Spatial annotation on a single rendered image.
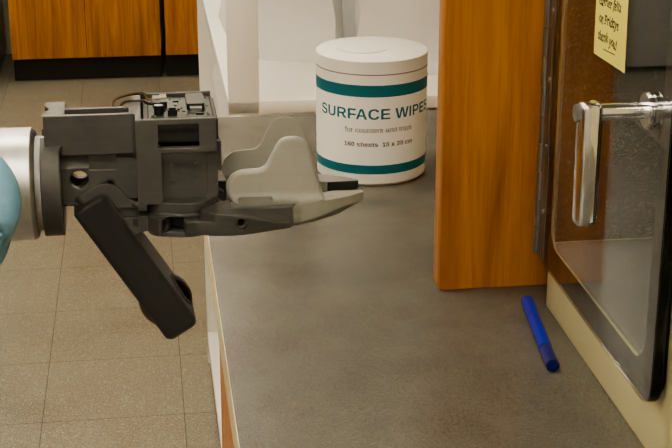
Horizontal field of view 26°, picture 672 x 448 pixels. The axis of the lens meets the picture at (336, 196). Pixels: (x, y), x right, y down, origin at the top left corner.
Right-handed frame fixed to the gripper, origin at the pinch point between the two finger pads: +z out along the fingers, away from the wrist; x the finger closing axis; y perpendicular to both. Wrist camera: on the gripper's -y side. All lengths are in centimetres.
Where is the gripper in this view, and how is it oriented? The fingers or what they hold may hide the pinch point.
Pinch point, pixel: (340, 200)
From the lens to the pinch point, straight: 100.2
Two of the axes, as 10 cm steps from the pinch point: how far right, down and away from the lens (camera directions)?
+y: 0.0, -9.5, -3.2
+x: -1.4, -3.2, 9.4
